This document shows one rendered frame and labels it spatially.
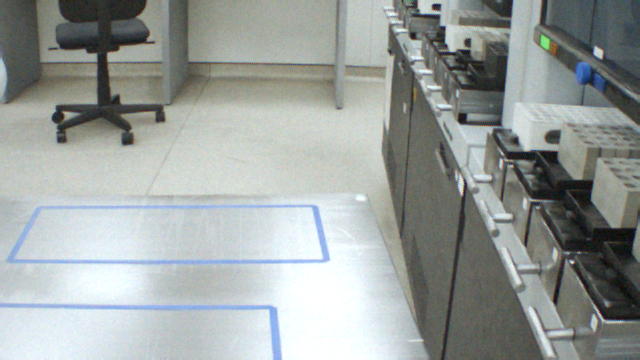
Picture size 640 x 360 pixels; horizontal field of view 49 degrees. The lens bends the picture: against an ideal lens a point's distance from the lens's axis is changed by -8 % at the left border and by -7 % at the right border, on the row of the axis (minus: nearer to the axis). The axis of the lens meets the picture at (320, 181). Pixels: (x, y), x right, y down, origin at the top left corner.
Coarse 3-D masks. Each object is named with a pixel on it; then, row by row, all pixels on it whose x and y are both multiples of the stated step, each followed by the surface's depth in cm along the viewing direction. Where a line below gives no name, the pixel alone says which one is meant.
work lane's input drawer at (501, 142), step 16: (496, 128) 124; (496, 144) 120; (512, 144) 117; (496, 160) 118; (512, 160) 113; (528, 160) 114; (464, 176) 122; (480, 176) 121; (496, 176) 118; (496, 192) 118
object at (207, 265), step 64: (0, 256) 76; (64, 256) 77; (128, 256) 78; (192, 256) 79; (256, 256) 79; (320, 256) 80; (384, 256) 80; (0, 320) 65; (64, 320) 66; (128, 320) 66; (192, 320) 67; (256, 320) 68; (320, 320) 68; (384, 320) 68
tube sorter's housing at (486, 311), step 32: (544, 64) 122; (544, 96) 124; (576, 96) 124; (480, 160) 133; (480, 192) 130; (480, 224) 129; (480, 256) 128; (512, 256) 107; (480, 288) 126; (512, 288) 106; (544, 288) 91; (480, 320) 125; (512, 320) 105; (544, 320) 90; (448, 352) 152; (480, 352) 123; (512, 352) 104
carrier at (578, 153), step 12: (564, 132) 107; (576, 132) 104; (564, 144) 107; (576, 144) 101; (588, 144) 99; (564, 156) 106; (576, 156) 101; (588, 156) 98; (564, 168) 106; (576, 168) 101; (588, 168) 99
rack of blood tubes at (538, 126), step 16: (528, 112) 117; (544, 112) 118; (560, 112) 118; (576, 112) 118; (592, 112) 120; (608, 112) 120; (512, 128) 123; (528, 128) 113; (544, 128) 113; (560, 128) 113; (528, 144) 114; (544, 144) 114
